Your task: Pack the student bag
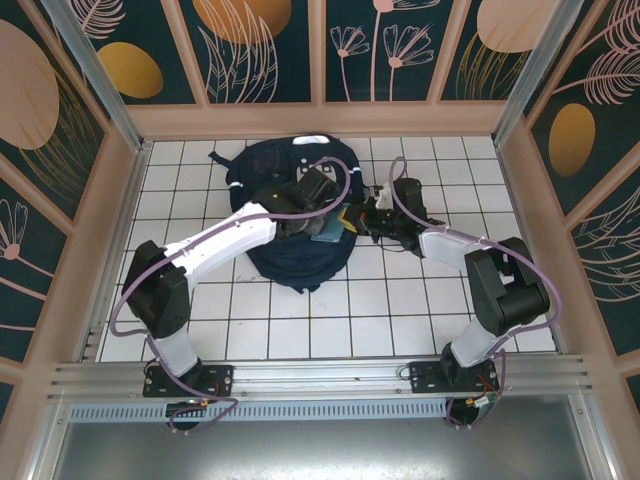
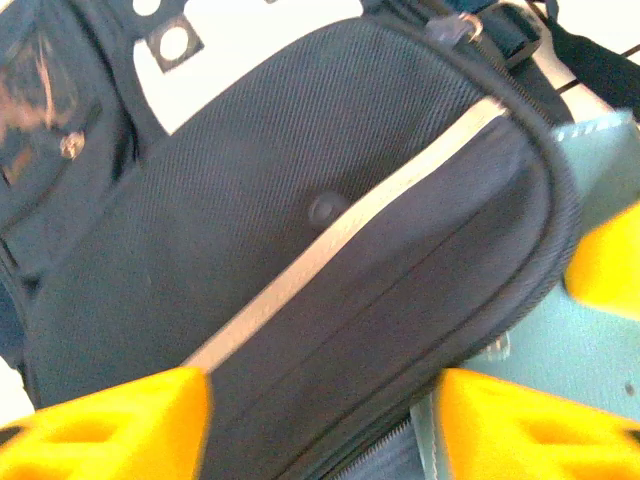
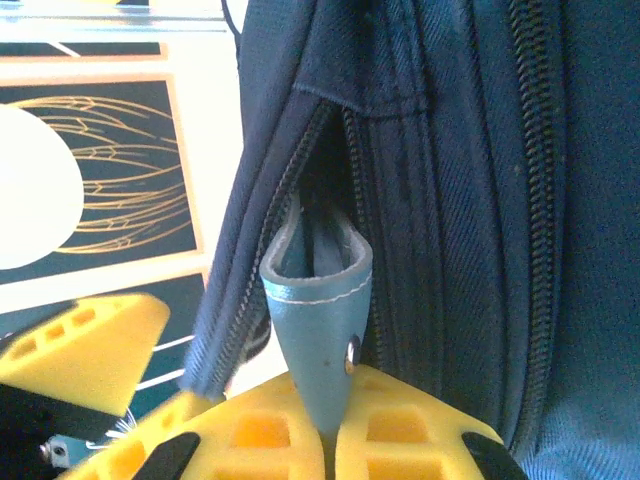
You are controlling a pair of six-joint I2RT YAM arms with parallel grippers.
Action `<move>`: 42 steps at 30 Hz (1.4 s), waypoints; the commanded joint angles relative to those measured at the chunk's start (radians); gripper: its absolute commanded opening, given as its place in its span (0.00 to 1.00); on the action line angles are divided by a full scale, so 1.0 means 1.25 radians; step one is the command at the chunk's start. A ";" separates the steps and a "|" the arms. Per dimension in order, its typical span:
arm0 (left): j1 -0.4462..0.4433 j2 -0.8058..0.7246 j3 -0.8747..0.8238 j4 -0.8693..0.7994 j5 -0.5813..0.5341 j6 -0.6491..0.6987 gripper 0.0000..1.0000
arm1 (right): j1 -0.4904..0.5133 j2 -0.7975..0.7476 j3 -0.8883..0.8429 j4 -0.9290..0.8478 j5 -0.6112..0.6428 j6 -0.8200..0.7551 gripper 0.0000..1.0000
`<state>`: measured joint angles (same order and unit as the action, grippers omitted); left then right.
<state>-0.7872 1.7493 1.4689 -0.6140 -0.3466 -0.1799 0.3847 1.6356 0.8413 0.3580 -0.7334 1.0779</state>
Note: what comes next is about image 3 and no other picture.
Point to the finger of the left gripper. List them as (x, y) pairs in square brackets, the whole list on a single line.
[(75, 360)]

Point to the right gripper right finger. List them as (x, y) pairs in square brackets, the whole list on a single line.
[(400, 430)]

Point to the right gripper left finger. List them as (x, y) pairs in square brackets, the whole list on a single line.
[(250, 430)]

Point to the teal leather wallet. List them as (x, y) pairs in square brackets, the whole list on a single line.
[(315, 340)]

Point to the navy blue backpack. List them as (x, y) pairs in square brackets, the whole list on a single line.
[(475, 200)]

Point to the aluminium corner post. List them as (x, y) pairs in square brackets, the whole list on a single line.
[(100, 22)]

